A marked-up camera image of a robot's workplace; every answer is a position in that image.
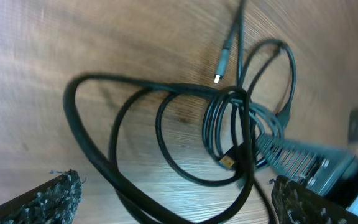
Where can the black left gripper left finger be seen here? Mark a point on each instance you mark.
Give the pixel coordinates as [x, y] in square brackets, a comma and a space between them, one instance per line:
[55, 201]

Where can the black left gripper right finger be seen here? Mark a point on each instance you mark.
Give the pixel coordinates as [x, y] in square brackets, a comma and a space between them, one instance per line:
[294, 203]

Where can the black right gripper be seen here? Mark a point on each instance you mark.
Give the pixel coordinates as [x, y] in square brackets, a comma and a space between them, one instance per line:
[328, 171]

